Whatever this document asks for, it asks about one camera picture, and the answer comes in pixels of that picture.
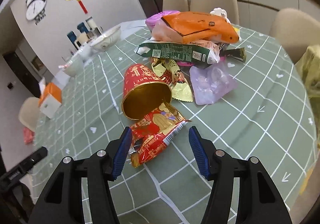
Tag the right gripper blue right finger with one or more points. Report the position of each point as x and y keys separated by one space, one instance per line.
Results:
x=202 y=150

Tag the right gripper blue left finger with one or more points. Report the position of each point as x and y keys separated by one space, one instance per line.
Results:
x=119 y=151

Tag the red snack packet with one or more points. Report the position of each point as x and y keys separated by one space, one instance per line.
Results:
x=154 y=132

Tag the red paper cup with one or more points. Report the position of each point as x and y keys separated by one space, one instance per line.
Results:
x=143 y=91

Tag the purple translucent wrapper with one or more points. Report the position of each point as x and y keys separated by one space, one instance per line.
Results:
x=211 y=83

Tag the gold yellow snack wrapper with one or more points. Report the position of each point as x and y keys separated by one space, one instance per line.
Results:
x=170 y=73

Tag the green snack bag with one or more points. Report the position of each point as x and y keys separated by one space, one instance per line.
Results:
x=203 y=51

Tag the orange plastic bag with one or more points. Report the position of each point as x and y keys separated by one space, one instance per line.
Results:
x=192 y=26

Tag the orange white box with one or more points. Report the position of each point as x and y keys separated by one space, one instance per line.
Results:
x=50 y=99

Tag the large white bowl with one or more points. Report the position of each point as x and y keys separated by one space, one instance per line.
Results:
x=106 y=39

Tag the steel mug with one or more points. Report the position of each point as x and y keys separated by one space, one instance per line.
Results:
x=97 y=31

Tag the pink plastic box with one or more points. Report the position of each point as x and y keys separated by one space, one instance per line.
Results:
x=154 y=19

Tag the white yellow toy container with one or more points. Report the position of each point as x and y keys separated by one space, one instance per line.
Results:
x=222 y=13

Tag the beige chair middle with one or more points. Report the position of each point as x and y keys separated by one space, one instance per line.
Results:
x=206 y=6

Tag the beige chair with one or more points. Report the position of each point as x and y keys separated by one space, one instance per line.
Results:
x=206 y=6
x=178 y=5
x=295 y=31

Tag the beige chair far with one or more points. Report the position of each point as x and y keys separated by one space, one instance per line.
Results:
x=178 y=5

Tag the beige chair near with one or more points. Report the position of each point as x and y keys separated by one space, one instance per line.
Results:
x=295 y=31

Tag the panda wall clock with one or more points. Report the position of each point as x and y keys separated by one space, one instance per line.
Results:
x=35 y=10

